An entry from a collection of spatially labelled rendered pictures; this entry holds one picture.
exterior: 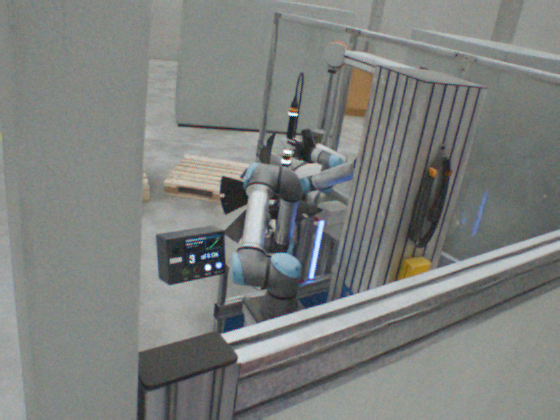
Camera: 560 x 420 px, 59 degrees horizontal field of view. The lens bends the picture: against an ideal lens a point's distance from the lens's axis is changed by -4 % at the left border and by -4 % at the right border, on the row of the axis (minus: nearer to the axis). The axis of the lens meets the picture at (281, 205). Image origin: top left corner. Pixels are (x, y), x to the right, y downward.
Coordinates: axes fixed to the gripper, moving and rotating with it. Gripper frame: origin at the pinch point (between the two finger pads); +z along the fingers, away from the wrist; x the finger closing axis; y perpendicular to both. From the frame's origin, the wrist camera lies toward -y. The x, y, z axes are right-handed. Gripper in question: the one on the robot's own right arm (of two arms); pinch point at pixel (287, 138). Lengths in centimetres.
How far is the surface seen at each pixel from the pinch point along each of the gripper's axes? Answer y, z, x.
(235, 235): 53, 5, -22
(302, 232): 65, 5, 33
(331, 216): 56, 0, 52
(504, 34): -61, 139, 596
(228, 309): 66, -31, -56
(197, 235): 24, -28, -76
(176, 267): 35, -30, -86
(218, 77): 71, 439, 314
